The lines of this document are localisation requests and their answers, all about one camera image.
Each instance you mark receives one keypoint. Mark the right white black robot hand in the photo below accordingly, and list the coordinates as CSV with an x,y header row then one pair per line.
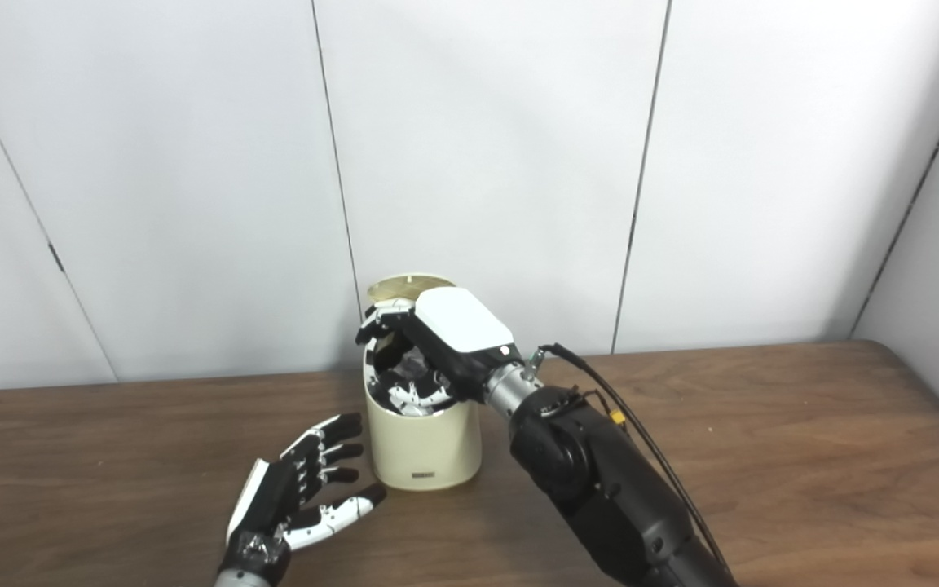
x,y
461,322

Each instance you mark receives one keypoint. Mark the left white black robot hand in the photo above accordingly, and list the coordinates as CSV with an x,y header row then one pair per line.
x,y
270,497

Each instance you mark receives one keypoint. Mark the cream round bin lid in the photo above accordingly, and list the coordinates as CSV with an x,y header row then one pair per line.
x,y
400,285

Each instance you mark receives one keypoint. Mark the cream-colored round bin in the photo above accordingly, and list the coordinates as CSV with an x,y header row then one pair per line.
x,y
421,444

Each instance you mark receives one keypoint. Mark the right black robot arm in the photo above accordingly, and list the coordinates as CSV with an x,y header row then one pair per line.
x,y
592,481

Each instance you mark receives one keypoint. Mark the black wall panel hinge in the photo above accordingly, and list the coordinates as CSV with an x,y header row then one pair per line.
x,y
55,258

